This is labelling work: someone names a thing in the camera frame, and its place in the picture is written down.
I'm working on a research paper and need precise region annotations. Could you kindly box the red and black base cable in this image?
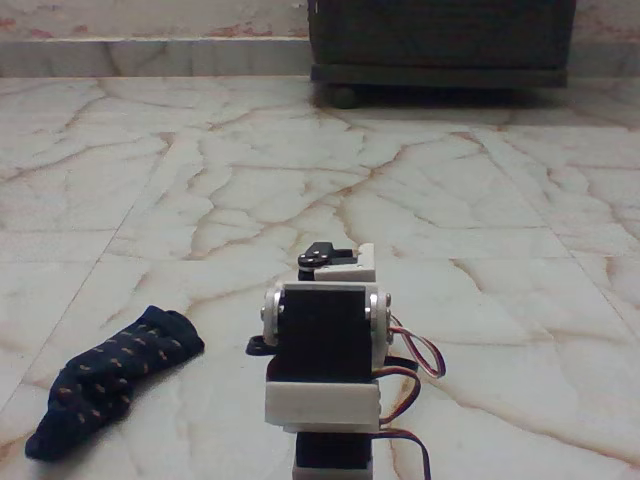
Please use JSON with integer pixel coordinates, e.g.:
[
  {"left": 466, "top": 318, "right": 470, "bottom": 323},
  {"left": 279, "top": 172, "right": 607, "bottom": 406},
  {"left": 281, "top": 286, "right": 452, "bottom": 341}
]
[{"left": 372, "top": 357, "right": 434, "bottom": 480}]

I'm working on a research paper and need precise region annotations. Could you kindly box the dark wooden cabinet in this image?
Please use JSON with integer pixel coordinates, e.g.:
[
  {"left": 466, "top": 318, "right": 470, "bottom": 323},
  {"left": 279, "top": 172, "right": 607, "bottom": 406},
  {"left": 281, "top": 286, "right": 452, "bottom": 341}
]
[{"left": 306, "top": 0, "right": 577, "bottom": 92}]

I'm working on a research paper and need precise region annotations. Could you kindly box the red white black servo cable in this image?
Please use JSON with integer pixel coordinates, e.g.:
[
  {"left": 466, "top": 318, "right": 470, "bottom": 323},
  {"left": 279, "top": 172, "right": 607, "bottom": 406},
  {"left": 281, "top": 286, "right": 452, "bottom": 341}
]
[{"left": 383, "top": 313, "right": 447, "bottom": 381}]

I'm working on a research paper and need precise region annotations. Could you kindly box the navy sock with orange pattern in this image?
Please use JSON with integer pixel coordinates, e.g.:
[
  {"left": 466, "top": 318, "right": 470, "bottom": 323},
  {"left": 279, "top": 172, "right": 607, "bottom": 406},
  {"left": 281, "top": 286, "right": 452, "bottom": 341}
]
[{"left": 24, "top": 304, "right": 206, "bottom": 462}]

